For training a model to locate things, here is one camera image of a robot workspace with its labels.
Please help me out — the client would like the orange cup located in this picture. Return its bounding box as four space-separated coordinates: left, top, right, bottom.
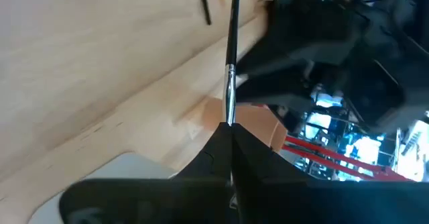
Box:
187 96 289 154

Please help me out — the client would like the red desk lamp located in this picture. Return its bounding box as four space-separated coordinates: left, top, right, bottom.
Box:
281 135 414 184

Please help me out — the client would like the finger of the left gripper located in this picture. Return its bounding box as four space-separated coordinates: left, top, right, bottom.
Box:
236 79 316 107
236 36 356 78

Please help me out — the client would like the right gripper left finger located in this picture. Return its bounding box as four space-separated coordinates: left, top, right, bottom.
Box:
59 122 233 224

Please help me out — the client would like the short dark pencil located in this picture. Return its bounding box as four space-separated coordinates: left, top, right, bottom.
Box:
222 0 241 127
198 0 212 26

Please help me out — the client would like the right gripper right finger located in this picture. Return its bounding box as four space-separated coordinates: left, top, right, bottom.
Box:
232 123 429 224

